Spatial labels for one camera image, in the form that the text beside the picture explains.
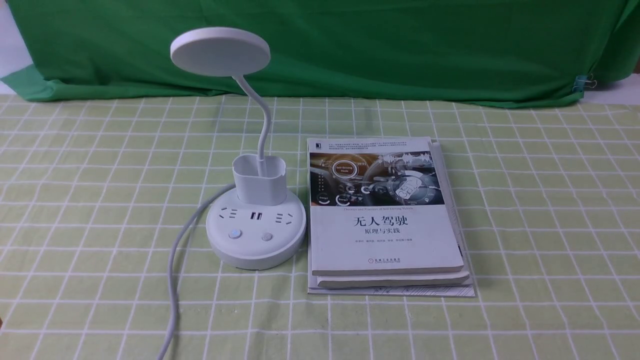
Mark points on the white desk lamp with sockets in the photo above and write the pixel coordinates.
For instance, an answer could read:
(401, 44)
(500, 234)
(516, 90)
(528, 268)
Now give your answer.
(256, 222)

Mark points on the top book white cover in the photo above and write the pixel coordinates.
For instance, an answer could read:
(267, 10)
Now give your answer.
(385, 230)

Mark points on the middle book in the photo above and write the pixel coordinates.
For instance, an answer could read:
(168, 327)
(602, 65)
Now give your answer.
(400, 280)

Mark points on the bottom book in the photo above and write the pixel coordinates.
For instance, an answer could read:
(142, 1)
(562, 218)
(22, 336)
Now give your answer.
(425, 291)

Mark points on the green backdrop cloth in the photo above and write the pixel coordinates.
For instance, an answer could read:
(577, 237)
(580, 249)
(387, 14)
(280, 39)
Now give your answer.
(510, 54)

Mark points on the green checkered tablecloth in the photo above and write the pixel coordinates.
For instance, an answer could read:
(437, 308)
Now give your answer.
(94, 193)

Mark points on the blue binder clip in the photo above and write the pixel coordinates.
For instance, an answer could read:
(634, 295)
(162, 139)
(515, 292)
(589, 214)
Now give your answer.
(584, 83)

